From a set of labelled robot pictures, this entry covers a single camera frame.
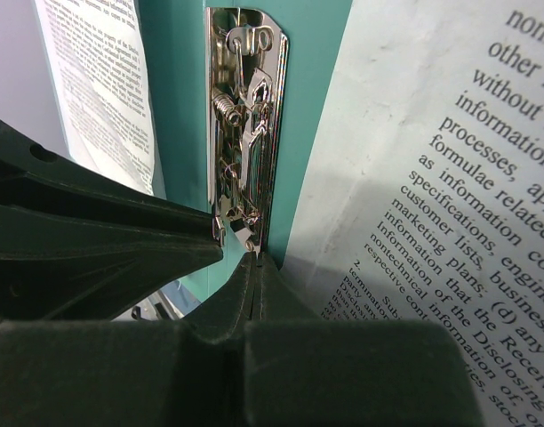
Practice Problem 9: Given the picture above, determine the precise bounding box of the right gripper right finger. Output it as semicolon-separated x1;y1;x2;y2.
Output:
252;252;319;321

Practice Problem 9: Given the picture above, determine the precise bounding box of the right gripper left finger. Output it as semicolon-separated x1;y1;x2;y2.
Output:
182;253;257;342

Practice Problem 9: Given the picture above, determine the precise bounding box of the chrome folder clip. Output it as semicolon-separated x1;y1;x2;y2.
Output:
205;7;289;254

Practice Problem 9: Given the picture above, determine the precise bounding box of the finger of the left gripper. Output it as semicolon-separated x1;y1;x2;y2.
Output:
0;202;222;322
0;119;219;246

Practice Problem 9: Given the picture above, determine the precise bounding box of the teal folder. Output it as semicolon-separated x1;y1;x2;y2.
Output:
136;0;353;312

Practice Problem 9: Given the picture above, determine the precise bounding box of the printed paper sheet bottom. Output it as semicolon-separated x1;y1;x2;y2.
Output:
284;1;544;426

